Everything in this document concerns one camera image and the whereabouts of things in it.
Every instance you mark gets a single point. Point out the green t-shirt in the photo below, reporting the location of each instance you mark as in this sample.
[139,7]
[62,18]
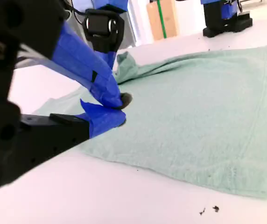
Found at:
[194,116]

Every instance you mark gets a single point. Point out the brown cardboard box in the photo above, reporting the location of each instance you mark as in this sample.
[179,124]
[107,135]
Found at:
[152,21]

